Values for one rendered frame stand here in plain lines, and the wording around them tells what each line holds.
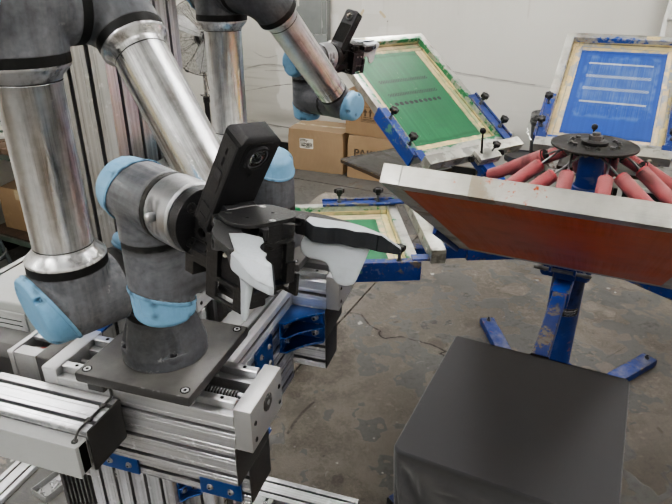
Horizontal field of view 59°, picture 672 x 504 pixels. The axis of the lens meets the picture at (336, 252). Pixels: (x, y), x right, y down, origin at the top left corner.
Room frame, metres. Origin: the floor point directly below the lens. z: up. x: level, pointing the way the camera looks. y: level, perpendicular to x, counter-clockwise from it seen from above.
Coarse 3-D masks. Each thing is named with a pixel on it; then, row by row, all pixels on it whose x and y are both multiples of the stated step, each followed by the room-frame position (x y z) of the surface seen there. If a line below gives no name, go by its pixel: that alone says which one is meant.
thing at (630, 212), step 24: (384, 168) 1.05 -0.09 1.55; (408, 168) 1.04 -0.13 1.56; (432, 192) 1.01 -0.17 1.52; (456, 192) 0.98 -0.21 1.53; (480, 192) 0.97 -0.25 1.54; (504, 192) 0.95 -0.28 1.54; (528, 192) 0.94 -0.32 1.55; (552, 192) 0.92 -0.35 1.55; (576, 192) 0.91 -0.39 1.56; (432, 216) 1.24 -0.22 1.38; (576, 216) 0.91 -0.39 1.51; (600, 216) 0.88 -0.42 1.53; (624, 216) 0.86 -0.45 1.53; (648, 216) 0.85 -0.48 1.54; (456, 240) 1.50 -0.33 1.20
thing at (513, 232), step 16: (416, 192) 1.04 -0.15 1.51; (432, 208) 1.15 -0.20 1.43; (448, 208) 1.11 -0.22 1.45; (464, 208) 1.07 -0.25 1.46; (480, 208) 1.04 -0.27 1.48; (496, 208) 1.00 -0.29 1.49; (512, 208) 0.97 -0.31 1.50; (448, 224) 1.29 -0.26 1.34; (464, 224) 1.24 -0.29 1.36; (480, 224) 1.19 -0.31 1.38; (496, 224) 1.14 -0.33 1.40; (512, 224) 1.10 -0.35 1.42; (528, 224) 1.06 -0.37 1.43; (544, 224) 1.03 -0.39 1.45; (464, 240) 1.47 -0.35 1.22; (480, 240) 1.40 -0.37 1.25; (496, 240) 1.34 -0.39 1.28; (512, 240) 1.28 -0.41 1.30; (528, 240) 1.23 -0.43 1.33; (544, 240) 1.18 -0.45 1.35; (512, 256) 1.53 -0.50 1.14; (528, 256) 1.46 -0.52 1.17; (544, 256) 1.39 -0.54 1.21
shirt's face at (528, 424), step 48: (432, 384) 1.19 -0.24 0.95; (480, 384) 1.19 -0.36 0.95; (528, 384) 1.19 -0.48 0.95; (576, 384) 1.19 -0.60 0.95; (624, 384) 1.19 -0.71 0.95; (432, 432) 1.02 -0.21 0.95; (480, 432) 1.02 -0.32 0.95; (528, 432) 1.02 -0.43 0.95; (576, 432) 1.02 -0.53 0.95; (528, 480) 0.89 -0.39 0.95; (576, 480) 0.89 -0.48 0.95
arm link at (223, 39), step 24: (192, 0) 1.46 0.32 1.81; (216, 0) 1.40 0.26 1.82; (216, 24) 1.41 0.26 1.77; (240, 24) 1.44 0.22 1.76; (216, 48) 1.43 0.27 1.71; (240, 48) 1.45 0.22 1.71; (216, 72) 1.43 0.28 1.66; (240, 72) 1.45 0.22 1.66; (216, 96) 1.43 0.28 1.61; (240, 96) 1.44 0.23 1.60; (216, 120) 1.43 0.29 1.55; (240, 120) 1.44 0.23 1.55
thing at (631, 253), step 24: (552, 216) 0.95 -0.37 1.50; (552, 240) 1.16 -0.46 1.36; (576, 240) 1.09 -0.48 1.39; (600, 240) 1.04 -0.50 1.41; (624, 240) 0.98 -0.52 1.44; (648, 240) 0.94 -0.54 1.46; (576, 264) 1.38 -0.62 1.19; (600, 264) 1.29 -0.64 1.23; (624, 264) 1.21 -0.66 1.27; (648, 264) 1.14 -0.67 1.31
